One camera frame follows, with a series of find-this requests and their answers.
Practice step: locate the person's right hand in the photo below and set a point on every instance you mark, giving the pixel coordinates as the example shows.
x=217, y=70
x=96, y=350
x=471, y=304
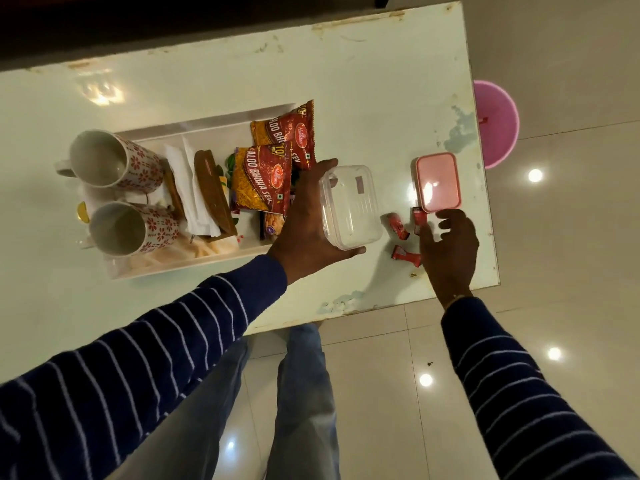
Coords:
x=452, y=259

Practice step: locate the person's left hand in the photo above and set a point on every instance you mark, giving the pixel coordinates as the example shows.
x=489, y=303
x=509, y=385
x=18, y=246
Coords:
x=300, y=239

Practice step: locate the salted peanuts packet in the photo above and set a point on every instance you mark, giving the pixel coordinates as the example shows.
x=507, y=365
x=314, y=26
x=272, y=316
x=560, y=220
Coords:
x=272, y=225

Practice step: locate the red candy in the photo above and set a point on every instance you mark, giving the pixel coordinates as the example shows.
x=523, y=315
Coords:
x=419, y=217
x=398, y=227
x=406, y=255

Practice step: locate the clear plastic container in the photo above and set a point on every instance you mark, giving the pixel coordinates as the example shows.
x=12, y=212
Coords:
x=352, y=209

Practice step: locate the red aloo bhujia packet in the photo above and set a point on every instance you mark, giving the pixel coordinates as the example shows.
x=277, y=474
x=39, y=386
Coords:
x=290, y=129
x=260, y=179

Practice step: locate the pink container lid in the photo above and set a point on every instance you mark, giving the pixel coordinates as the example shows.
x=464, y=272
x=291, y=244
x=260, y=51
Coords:
x=439, y=182

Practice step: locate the wooden napkin holder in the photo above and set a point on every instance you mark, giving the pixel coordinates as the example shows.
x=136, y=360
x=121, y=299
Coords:
x=212, y=189

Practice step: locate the white paper napkins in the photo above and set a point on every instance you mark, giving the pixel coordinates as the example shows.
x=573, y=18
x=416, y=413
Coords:
x=192, y=194

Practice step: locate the white floral tray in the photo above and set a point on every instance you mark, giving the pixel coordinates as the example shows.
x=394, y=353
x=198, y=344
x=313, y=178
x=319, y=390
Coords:
x=200, y=129

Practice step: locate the white floral mug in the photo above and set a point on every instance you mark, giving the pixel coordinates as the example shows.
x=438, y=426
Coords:
x=100, y=157
x=120, y=229

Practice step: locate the person's left forearm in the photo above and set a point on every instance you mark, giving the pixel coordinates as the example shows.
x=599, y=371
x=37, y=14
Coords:
x=125, y=369

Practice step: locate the person's right forearm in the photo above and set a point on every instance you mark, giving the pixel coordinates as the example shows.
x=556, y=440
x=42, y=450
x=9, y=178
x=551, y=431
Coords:
x=525, y=394

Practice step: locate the person's right leg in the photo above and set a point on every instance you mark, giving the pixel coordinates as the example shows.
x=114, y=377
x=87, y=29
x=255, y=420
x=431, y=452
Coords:
x=302, y=409

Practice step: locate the person's leg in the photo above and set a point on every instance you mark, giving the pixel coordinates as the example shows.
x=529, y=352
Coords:
x=302, y=409
x=190, y=424

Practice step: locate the person's left leg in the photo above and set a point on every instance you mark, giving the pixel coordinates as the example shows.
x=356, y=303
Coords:
x=190, y=424

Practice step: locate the pink plastic bucket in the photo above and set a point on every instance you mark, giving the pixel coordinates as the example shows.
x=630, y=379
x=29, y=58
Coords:
x=497, y=124

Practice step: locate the red sofa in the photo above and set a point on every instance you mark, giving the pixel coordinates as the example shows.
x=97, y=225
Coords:
x=100, y=24

